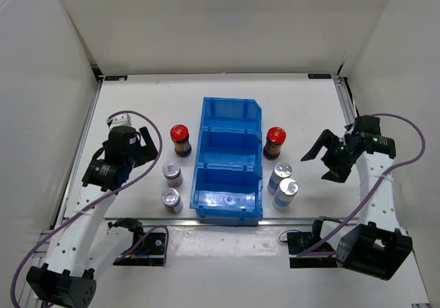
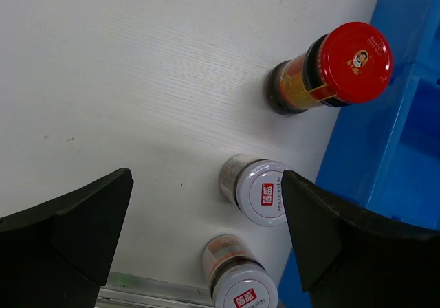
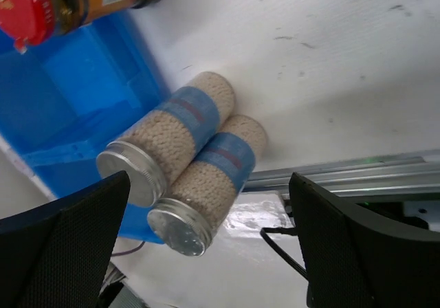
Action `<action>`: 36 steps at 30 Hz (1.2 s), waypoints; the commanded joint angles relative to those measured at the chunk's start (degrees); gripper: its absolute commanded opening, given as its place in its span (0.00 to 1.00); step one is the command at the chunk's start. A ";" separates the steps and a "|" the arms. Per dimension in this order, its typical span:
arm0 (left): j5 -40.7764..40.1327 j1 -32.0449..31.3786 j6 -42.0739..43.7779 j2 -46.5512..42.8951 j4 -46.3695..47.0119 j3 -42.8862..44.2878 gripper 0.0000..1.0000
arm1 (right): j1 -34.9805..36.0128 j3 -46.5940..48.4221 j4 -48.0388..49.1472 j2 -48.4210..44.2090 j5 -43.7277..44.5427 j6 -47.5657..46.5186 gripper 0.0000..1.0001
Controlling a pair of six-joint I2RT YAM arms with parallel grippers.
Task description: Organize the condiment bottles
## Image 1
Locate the red-lid sauce jar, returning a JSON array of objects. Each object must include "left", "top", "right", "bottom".
[
  {"left": 170, "top": 124, "right": 192, "bottom": 157},
  {"left": 263, "top": 126, "right": 287, "bottom": 160}
]

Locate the silver-lid bottle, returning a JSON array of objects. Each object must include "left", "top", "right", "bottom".
[
  {"left": 272, "top": 178, "right": 299, "bottom": 210},
  {"left": 267, "top": 162, "right": 292, "bottom": 195}
]

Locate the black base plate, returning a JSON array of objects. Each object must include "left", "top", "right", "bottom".
[
  {"left": 113, "top": 227, "right": 169, "bottom": 267},
  {"left": 287, "top": 231, "right": 344, "bottom": 270}
]

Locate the left near silver-lid jar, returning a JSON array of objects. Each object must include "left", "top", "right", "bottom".
[{"left": 161, "top": 188, "right": 183, "bottom": 214}]

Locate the blue corner label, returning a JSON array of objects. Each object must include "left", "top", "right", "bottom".
[
  {"left": 104, "top": 76, "right": 128, "bottom": 81},
  {"left": 307, "top": 73, "right": 332, "bottom": 80}
]

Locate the right near silver-lid bottle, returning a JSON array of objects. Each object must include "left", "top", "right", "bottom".
[{"left": 272, "top": 178, "right": 299, "bottom": 210}]

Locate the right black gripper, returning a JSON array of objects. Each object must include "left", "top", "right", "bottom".
[{"left": 301, "top": 129, "right": 355, "bottom": 184}]

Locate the purple cable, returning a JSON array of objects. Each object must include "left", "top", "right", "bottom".
[
  {"left": 297, "top": 113, "right": 427, "bottom": 258},
  {"left": 11, "top": 110, "right": 170, "bottom": 308}
]

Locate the left far silver-lid jar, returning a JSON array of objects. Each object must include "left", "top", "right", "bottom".
[{"left": 162, "top": 161, "right": 184, "bottom": 188}]

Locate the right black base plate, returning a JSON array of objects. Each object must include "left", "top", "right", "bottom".
[{"left": 287, "top": 231, "right": 344, "bottom": 270}]

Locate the right blue corner label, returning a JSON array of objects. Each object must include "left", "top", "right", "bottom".
[{"left": 307, "top": 73, "right": 332, "bottom": 80}]

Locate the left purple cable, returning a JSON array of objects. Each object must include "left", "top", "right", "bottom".
[{"left": 11, "top": 110, "right": 170, "bottom": 308}]

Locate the middle blue storage bin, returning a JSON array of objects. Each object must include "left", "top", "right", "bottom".
[{"left": 196, "top": 129, "right": 262, "bottom": 172}]

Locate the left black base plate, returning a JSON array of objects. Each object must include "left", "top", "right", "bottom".
[{"left": 113, "top": 227, "right": 169, "bottom": 267}]

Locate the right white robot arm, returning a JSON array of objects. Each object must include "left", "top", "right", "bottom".
[{"left": 297, "top": 129, "right": 413, "bottom": 281}]

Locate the left blue corner label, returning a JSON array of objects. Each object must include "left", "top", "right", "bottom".
[{"left": 104, "top": 76, "right": 128, "bottom": 81}]

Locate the far blue storage bin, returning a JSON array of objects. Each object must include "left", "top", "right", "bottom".
[{"left": 200, "top": 97, "right": 262, "bottom": 136}]

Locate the blue storage bin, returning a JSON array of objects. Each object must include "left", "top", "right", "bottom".
[
  {"left": 200, "top": 97, "right": 262, "bottom": 136},
  {"left": 190, "top": 164, "right": 263, "bottom": 225},
  {"left": 196, "top": 129, "right": 262, "bottom": 172}
]

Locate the near blue storage bin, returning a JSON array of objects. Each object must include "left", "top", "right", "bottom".
[{"left": 190, "top": 164, "right": 263, "bottom": 225}]

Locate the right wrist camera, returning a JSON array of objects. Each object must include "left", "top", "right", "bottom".
[{"left": 352, "top": 115, "right": 382, "bottom": 136}]

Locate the right far silver-lid bottle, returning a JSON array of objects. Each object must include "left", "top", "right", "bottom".
[{"left": 267, "top": 162, "right": 292, "bottom": 195}]

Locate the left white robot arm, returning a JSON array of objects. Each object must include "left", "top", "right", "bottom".
[{"left": 26, "top": 124, "right": 160, "bottom": 307}]

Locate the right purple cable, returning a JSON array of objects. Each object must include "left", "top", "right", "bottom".
[{"left": 297, "top": 113, "right": 427, "bottom": 258}]

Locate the silver-lid jar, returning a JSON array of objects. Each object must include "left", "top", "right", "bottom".
[
  {"left": 161, "top": 188, "right": 183, "bottom": 214},
  {"left": 162, "top": 161, "right": 184, "bottom": 188}
]

